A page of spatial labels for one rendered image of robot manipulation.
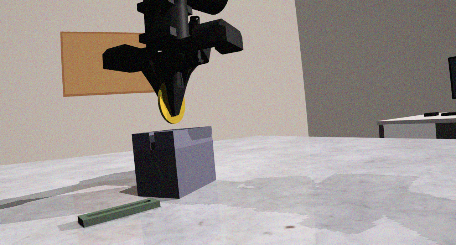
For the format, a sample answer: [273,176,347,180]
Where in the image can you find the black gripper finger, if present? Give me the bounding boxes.
[161,53,204,116]
[134,60,165,96]

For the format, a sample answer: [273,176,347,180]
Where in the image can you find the gold coin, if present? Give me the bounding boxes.
[158,82,185,124]

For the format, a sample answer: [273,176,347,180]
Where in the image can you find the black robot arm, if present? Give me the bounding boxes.
[187,0,228,64]

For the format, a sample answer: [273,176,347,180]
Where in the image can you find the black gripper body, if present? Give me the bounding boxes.
[102,0,243,73]

